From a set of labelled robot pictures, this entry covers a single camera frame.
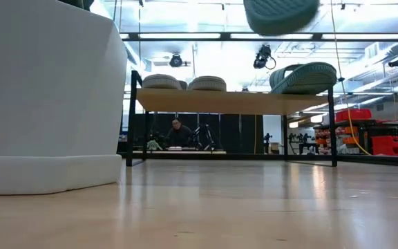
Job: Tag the light grey rubber slide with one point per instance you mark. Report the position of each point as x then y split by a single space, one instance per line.
207 84
161 83

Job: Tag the round black ceiling lamp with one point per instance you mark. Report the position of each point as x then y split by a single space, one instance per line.
175 61

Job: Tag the black background robot arms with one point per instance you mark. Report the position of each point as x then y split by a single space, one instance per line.
204 138

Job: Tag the black partition wall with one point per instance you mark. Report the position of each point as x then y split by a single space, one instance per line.
233 133

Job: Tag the black overhead frame bar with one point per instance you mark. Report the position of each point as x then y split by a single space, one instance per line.
225 36

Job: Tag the black metal wooden shelf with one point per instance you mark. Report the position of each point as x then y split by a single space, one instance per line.
219 102

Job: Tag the orange storage bins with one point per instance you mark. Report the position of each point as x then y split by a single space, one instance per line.
351 140

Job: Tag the person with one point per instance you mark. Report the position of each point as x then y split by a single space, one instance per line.
180 136

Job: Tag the red storage crate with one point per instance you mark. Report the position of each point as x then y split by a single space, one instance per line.
390 145
361 115

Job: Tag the teal rubber slide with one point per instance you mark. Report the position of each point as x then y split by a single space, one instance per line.
306 79
278 17

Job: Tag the black ceiling fixture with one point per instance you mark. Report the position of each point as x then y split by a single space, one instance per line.
396 63

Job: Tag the white hexagonal plant pot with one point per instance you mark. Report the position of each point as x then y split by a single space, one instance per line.
47 86

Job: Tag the black overhead camera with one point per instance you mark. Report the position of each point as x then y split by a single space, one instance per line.
262 57

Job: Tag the small green object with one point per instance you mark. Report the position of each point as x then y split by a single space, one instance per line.
154 145

